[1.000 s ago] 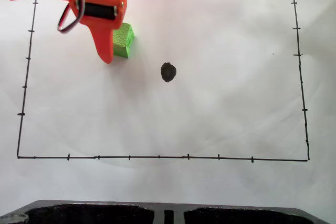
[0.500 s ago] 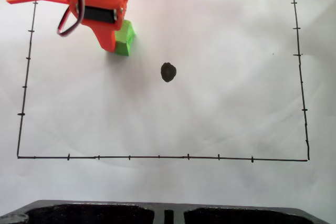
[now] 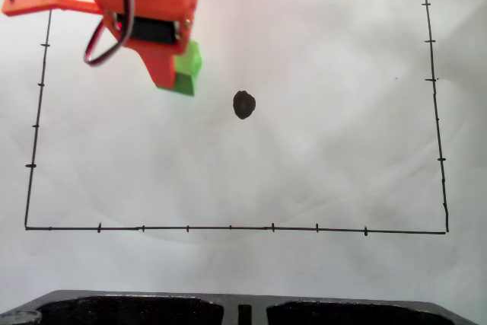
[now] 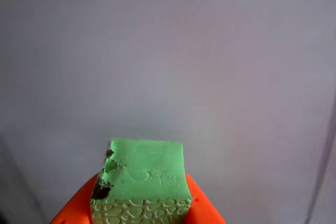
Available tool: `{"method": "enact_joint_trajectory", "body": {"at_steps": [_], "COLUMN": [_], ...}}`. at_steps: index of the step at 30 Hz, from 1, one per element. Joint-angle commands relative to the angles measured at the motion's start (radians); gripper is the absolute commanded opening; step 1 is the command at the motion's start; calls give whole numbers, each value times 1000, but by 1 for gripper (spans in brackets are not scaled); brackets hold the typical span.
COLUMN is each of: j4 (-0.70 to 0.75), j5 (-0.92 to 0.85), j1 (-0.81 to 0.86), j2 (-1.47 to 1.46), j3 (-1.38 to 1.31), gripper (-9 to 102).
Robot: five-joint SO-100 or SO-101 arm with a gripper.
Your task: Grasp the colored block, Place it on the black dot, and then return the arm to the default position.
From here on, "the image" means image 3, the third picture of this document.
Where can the black metal stand base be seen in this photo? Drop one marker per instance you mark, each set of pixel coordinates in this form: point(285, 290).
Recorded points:
point(243, 310)

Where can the green textured foam block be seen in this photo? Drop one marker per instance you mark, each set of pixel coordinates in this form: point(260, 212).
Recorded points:
point(188, 81)

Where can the white paper sheet with drawn lines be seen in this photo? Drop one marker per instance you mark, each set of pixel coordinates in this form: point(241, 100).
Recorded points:
point(304, 169)

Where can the black dot mark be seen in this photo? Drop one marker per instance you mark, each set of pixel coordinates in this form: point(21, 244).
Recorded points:
point(244, 105)

